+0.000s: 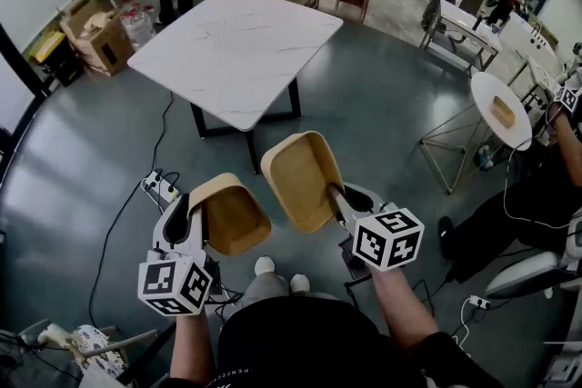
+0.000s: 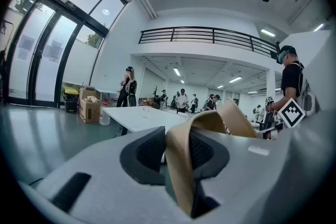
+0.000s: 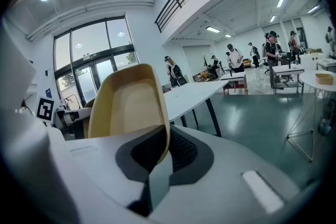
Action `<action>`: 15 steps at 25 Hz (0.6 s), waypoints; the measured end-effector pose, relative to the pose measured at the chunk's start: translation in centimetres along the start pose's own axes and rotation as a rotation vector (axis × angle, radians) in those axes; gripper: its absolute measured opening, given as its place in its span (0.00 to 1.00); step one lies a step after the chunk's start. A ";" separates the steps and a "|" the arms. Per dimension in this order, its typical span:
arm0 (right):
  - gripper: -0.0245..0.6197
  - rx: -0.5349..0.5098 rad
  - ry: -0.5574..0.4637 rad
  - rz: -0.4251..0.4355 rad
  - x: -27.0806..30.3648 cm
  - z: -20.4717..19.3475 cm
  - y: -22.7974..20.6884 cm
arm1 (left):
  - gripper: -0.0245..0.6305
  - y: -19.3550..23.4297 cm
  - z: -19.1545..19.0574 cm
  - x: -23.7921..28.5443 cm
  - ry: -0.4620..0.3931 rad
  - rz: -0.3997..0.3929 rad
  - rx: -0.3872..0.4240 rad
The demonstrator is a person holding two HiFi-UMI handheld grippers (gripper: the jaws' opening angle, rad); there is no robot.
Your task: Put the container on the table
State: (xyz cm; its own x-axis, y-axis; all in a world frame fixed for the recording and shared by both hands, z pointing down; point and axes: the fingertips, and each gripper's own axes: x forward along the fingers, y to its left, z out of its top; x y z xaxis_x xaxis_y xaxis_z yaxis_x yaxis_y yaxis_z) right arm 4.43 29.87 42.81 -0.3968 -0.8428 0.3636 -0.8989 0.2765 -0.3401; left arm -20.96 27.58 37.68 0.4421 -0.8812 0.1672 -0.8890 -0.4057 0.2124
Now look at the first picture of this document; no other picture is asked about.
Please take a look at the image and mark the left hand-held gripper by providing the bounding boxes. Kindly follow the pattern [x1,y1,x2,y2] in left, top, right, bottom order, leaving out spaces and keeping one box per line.
[137,193,223,317]

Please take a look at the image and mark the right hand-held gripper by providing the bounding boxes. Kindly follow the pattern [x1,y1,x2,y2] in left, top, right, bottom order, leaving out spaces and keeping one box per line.
[326,182,426,281]

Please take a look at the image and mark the tan paper tray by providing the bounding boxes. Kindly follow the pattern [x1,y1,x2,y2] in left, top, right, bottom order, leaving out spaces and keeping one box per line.
[187,172,273,257]
[259,130,346,234]

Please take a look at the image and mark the person's right forearm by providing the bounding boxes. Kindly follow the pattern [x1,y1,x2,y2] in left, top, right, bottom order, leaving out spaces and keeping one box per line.
[366,265,441,353]

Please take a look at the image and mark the person's left forearm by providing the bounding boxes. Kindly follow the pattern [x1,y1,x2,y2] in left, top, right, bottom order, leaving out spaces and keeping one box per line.
[168,311,218,383]

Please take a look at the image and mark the white power strip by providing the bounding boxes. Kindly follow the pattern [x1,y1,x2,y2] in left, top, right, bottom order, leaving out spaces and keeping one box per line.
[139,169,181,204]

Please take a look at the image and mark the person's left white shoe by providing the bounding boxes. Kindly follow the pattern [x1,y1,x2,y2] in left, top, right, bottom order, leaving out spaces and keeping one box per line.
[253,255,277,277]

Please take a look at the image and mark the person's white shoe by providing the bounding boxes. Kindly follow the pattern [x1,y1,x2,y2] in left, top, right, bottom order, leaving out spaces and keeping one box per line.
[289,273,312,295]
[253,255,277,277]

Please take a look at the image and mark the person's right white shoe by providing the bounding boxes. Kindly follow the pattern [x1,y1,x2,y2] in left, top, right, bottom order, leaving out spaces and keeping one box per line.
[289,273,312,295]

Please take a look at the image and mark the person's grey trousers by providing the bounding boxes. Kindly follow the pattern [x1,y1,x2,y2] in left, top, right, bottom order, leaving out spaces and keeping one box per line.
[240,271,340,310]

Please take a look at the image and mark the person's black shirt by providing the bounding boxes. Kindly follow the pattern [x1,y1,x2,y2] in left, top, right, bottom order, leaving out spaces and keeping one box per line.
[156,293,506,388]

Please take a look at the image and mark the chair with patterned cushion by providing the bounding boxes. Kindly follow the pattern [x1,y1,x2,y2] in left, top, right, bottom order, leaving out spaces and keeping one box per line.
[0,316,177,388]

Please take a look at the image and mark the white marble table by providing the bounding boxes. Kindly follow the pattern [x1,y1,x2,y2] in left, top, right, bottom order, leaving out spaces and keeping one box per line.
[126,0,346,176]

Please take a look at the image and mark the small wooden box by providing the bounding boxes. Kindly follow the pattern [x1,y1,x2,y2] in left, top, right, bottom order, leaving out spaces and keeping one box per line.
[489,95,517,130]

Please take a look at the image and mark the round white side table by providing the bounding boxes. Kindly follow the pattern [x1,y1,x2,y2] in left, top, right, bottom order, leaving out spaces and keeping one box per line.
[417,71,534,195]

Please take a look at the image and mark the grey office chair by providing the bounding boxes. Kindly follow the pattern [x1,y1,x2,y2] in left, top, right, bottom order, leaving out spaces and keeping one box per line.
[484,206,582,301]

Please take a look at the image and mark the open cardboard box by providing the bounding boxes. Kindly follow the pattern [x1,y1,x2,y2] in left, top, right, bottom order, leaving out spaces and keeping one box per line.
[59,0,136,78]

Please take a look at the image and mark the large clear water jug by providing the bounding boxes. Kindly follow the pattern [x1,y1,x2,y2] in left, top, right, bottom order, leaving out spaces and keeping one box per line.
[120,8,156,52]

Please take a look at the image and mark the black bin with yellow bag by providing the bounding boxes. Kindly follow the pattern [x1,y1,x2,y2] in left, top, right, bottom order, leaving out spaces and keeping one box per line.
[27,29,85,88]

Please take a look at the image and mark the white desk with metal legs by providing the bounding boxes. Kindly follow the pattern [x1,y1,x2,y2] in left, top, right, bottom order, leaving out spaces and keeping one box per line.
[417,0,505,77]

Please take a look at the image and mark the crumpled brown packing paper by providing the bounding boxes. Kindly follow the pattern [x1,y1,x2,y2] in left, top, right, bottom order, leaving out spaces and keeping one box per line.
[83,11,118,38]

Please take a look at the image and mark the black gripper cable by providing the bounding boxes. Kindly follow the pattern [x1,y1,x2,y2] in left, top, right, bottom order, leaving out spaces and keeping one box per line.
[204,285,246,323]
[343,276,365,310]

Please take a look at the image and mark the black floor cable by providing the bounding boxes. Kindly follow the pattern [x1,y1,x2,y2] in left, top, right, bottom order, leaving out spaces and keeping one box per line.
[87,91,176,317]

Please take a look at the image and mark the black window frame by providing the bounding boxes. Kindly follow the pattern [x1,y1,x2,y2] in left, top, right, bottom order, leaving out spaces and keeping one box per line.
[0,20,51,185]

